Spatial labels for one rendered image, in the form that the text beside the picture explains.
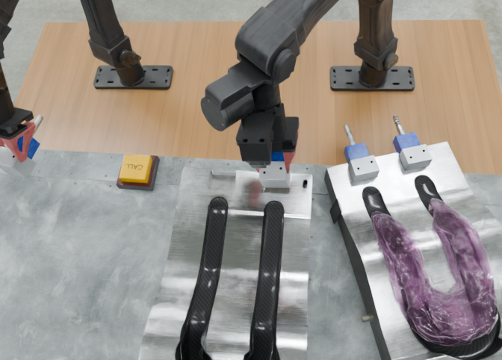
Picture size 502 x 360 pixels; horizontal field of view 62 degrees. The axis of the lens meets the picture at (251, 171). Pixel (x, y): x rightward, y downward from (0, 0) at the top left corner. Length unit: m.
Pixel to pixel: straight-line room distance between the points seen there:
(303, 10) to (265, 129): 0.17
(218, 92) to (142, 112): 0.50
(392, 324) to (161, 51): 0.86
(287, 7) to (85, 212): 0.62
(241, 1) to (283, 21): 1.89
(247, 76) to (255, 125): 0.08
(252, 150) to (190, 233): 0.26
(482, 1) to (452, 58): 1.47
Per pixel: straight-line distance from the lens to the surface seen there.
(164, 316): 0.75
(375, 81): 1.06
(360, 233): 0.82
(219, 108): 0.61
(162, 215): 0.93
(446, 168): 0.94
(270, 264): 0.79
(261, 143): 0.61
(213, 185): 0.87
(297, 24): 0.61
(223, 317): 0.73
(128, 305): 0.90
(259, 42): 0.60
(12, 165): 0.93
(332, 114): 1.03
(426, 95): 1.10
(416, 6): 2.53
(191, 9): 2.50
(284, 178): 0.76
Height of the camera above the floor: 1.64
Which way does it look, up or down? 63 degrees down
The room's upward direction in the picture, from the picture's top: 9 degrees counter-clockwise
